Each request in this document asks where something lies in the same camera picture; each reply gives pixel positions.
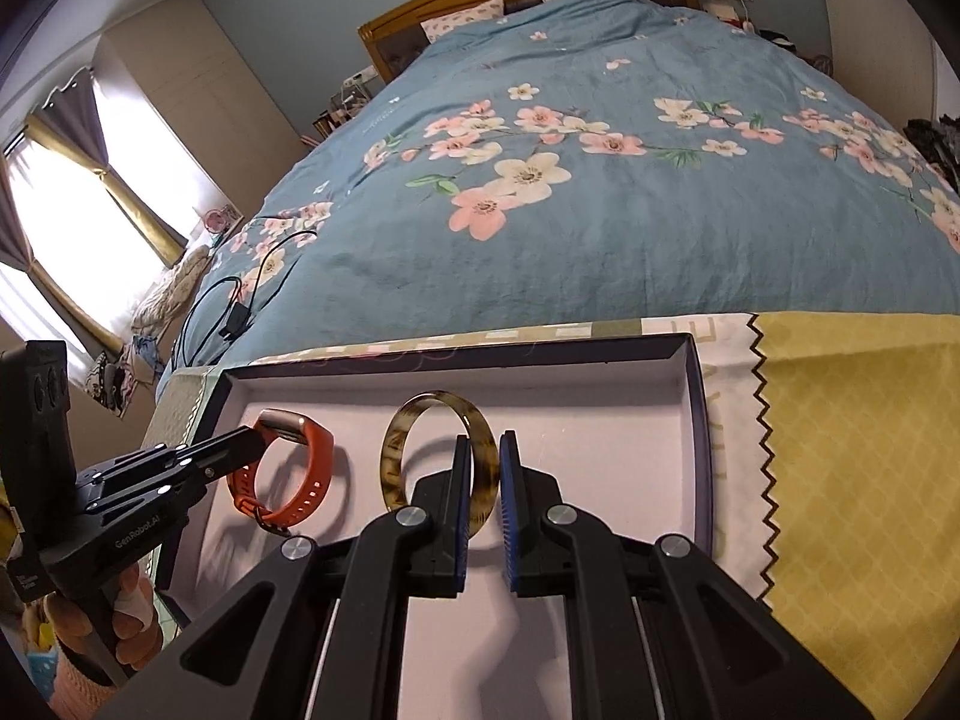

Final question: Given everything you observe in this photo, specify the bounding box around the blue floral duvet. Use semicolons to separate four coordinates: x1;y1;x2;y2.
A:
161;0;960;391

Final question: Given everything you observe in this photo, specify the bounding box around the orange smart band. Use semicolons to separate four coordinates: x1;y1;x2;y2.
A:
225;409;336;537

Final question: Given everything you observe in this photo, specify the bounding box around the pink desk fan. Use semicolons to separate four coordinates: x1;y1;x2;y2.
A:
201;205;245;239

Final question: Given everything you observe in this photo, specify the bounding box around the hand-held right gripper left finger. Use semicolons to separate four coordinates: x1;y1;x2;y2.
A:
97;435;473;720

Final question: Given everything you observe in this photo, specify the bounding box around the pile of clothes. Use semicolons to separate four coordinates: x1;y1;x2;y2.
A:
82;334;162;415

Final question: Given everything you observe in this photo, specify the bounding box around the grey and gold curtain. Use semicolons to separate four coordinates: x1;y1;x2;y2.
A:
0;150;125;361
22;67;188;265

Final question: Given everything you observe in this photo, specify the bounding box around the shallow white tray box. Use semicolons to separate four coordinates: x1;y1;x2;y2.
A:
154;331;722;720

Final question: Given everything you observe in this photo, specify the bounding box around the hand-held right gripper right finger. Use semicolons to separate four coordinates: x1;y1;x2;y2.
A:
499;430;878;720

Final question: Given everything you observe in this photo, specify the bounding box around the person's left hand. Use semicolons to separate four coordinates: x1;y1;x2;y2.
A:
105;562;164;680

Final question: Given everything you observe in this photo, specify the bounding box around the black charging cable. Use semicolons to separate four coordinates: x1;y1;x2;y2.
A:
169;214;320;372

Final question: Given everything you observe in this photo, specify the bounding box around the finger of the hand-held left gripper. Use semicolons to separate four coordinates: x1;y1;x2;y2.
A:
79;426;265;496
86;459;233;518

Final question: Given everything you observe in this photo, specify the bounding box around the dark patterned cloth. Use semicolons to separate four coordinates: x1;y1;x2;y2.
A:
904;114;960;192

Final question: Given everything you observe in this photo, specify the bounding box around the cluttered bedside table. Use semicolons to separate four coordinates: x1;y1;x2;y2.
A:
313;66;377;141
716;0;835;76

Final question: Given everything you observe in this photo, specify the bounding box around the tortoiseshell bangle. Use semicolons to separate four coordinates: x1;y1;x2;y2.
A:
379;390;500;541

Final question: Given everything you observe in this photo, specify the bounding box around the cream folded quilt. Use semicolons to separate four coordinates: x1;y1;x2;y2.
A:
131;244;215;338

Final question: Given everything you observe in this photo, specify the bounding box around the person's left forearm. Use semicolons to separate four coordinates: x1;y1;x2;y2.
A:
45;645;128;715

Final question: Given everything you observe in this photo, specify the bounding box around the bright window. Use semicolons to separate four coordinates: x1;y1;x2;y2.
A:
0;79;162;350

